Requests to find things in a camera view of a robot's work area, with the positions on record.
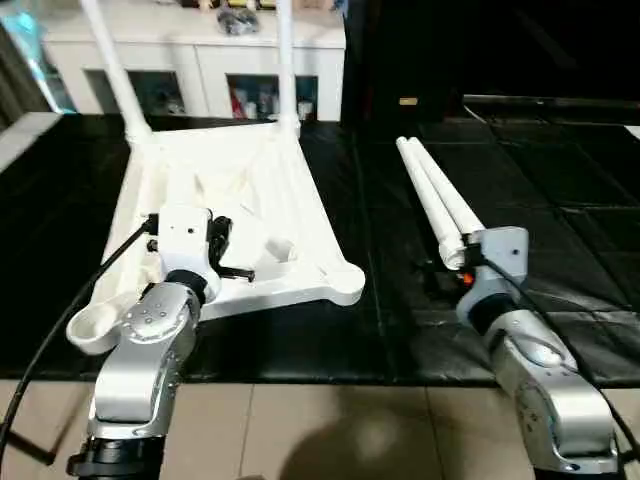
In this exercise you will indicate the white plastic table top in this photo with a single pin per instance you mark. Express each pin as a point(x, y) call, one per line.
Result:
point(230, 190)

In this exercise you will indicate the white plastic table leg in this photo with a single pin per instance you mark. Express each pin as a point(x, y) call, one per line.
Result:
point(430, 200)
point(450, 195)
point(286, 60)
point(115, 70)

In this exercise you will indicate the black work mat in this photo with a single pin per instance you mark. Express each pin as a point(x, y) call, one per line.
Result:
point(80, 250)

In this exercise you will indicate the small yellow label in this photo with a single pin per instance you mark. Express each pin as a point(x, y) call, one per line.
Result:
point(408, 101)

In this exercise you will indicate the white glass-door cabinet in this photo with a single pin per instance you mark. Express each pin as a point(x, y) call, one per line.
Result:
point(190, 50)

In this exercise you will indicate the black metal bar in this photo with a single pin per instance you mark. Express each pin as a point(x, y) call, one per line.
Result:
point(560, 104)

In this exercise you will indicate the crumpled silver object on cabinet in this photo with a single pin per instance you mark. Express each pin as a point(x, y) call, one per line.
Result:
point(238, 22)

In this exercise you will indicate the dark grey curtain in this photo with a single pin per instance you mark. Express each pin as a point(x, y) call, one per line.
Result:
point(18, 85)

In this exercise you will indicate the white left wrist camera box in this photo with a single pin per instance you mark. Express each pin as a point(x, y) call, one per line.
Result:
point(185, 245)

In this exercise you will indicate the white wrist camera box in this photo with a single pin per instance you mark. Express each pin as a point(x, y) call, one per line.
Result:
point(500, 260)
point(185, 245)

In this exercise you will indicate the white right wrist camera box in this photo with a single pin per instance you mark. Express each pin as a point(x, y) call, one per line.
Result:
point(500, 260)

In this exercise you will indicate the black table frame leg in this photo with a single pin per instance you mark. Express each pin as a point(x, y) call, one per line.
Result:
point(28, 447)

